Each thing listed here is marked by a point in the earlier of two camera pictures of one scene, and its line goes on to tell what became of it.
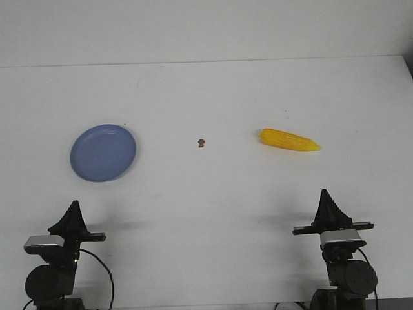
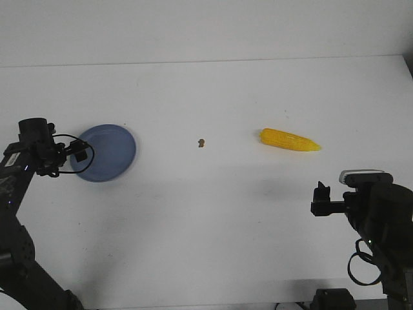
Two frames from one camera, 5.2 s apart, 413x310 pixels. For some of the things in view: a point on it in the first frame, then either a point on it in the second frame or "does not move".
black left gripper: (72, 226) -> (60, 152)
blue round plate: (102, 152) does not move
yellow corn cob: (285, 140) does not move
